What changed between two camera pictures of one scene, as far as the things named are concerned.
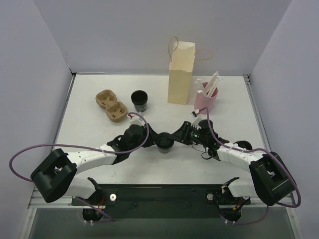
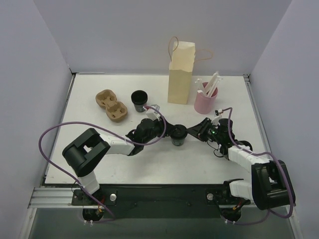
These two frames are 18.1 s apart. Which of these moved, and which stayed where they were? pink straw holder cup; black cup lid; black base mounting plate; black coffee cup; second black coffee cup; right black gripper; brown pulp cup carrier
Moved: black coffee cup; right black gripper; black cup lid
Stayed: brown pulp cup carrier; black base mounting plate; pink straw holder cup; second black coffee cup
